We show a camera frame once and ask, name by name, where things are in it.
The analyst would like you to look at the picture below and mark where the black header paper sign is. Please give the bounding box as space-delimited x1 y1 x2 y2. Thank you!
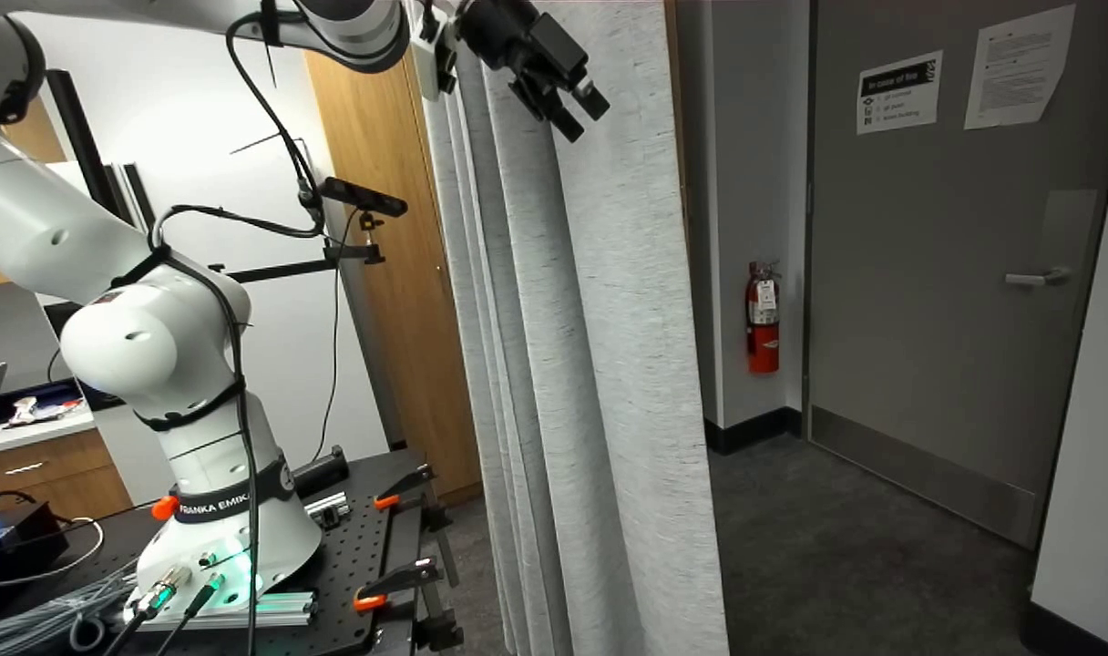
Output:
857 51 944 135

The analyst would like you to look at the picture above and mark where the wooden cabinet door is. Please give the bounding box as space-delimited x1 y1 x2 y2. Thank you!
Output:
305 54 481 503

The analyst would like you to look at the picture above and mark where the silver door handle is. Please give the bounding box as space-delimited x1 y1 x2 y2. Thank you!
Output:
1001 265 1075 287

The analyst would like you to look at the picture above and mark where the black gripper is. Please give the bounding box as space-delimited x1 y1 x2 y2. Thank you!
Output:
454 0 608 141

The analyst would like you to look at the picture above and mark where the red fire extinguisher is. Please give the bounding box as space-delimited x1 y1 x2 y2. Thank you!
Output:
744 264 778 377

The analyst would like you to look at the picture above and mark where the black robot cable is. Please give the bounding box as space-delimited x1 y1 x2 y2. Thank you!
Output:
150 12 376 656

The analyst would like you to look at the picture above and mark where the orange handled clamp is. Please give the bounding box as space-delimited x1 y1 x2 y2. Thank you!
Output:
348 558 441 617
367 464 433 513

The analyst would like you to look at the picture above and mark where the black camera on stand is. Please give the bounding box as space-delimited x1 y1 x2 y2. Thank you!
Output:
318 175 407 218

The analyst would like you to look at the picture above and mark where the black perforated robot table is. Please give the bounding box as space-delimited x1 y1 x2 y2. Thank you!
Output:
0 451 464 656

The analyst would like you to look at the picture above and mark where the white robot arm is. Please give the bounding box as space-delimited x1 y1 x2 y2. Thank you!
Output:
0 0 407 597

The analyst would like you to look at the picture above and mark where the lower orange handled clamp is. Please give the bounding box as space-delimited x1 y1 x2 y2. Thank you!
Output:
348 558 441 617

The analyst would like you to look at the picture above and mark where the grey fabric curtain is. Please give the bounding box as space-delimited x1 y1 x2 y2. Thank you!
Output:
426 0 730 656

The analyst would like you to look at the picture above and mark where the grey door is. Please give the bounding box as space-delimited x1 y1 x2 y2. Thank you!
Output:
805 0 1108 548

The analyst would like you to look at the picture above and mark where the wooden drawer cabinet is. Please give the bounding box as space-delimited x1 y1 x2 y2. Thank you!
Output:
0 429 130 518

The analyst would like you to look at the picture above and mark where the upper orange handled clamp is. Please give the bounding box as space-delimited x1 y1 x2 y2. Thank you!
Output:
367 464 433 513

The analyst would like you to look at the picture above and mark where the black power supply box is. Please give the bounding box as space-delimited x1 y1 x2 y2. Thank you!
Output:
0 496 70 580

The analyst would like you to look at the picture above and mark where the white paper notice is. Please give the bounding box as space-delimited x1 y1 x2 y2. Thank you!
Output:
964 3 1075 130

